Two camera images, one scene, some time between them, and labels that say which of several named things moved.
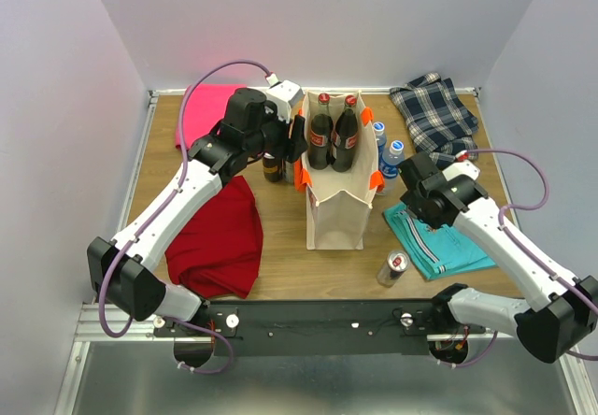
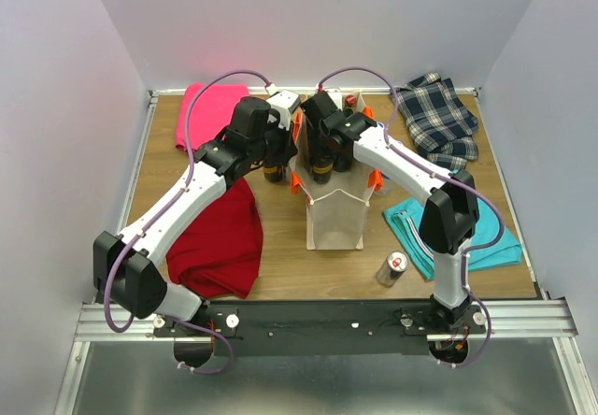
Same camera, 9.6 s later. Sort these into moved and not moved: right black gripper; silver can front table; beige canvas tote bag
Moved: right black gripper
Not moved: beige canvas tote bag; silver can front table
